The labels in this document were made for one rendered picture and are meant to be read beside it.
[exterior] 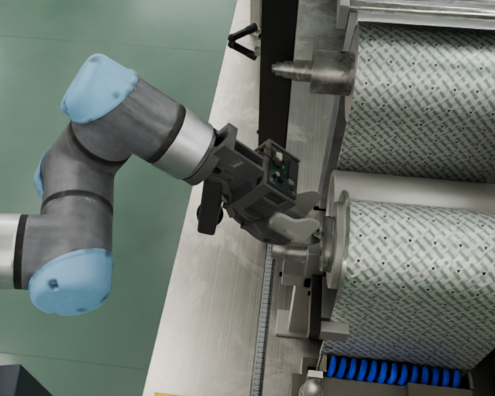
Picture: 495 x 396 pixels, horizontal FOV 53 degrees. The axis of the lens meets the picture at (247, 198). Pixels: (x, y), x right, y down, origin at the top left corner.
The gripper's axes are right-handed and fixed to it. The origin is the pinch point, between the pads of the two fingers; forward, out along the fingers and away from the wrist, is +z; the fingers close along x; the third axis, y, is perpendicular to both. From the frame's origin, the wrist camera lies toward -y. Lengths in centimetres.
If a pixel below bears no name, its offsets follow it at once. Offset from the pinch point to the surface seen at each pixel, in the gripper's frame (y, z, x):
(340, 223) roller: 7.4, -1.5, -2.4
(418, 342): 1.2, 22.0, -8.2
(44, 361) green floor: -150, 14, 17
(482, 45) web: 26.1, 5.3, 21.7
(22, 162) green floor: -180, -22, 109
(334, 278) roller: 3.7, 1.5, -7.5
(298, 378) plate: -15.4, 14.5, -12.7
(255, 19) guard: -33, 5, 94
